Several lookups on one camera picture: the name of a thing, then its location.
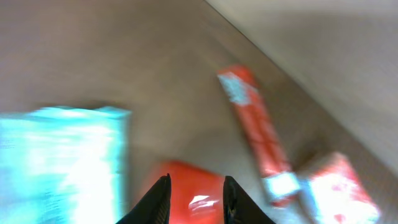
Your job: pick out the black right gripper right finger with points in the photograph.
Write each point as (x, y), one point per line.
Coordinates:
(239, 207)

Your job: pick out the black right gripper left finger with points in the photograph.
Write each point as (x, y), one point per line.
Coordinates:
(154, 206)

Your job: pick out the red yellow sauce bottle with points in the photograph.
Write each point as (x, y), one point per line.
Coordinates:
(197, 194)

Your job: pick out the red sauce sachet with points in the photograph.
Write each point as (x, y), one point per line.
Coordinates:
(279, 181)

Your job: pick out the red white small box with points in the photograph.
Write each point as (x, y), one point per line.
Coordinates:
(332, 192)

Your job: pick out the pale green wipes packet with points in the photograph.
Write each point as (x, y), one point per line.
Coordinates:
(63, 165)

